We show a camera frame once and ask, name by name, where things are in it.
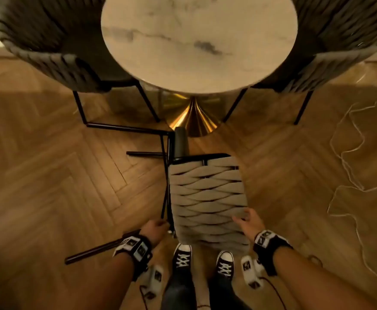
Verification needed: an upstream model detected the person's left leg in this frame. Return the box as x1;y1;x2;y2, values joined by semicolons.
160;267;197;310

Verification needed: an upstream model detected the black marker wrist band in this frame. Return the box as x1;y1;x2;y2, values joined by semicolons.
253;229;294;277
113;234;153;282

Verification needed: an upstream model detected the person's right forearm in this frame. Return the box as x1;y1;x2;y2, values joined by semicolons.
272;247;377;310

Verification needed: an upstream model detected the dark wrist camera cable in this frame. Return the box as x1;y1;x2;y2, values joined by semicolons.
139;285;149;310
259;276;288;310

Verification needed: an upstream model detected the thin dark cable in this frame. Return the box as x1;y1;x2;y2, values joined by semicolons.
307;254;324;268

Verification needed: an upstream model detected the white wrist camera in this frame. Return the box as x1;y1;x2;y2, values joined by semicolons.
241;254;266;290
142;264;164;300

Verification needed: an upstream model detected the grey woven chair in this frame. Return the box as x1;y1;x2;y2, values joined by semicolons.
0;0;160;125
64;122;251;266
222;0;377;126

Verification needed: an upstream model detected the person's left forearm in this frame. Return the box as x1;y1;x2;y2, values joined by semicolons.
38;251;136;310

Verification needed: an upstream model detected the person's right hand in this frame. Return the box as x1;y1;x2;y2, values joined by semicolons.
232;208;266;245

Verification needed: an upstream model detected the person's leg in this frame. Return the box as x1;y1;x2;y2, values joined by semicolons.
207;276;252;310
160;267;197;310

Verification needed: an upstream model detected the round marble table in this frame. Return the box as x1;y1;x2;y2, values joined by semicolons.
100;0;298;138

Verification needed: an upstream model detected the person's left hand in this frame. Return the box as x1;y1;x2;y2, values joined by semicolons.
139;219;171;249

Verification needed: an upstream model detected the black white sneaker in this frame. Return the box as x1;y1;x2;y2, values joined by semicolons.
172;243;193;270
215;251;235;281

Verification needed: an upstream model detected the thin white cable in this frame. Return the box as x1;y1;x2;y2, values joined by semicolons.
326;90;377;282

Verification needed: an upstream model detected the person's right leg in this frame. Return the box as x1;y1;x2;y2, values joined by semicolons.
207;276;252;310

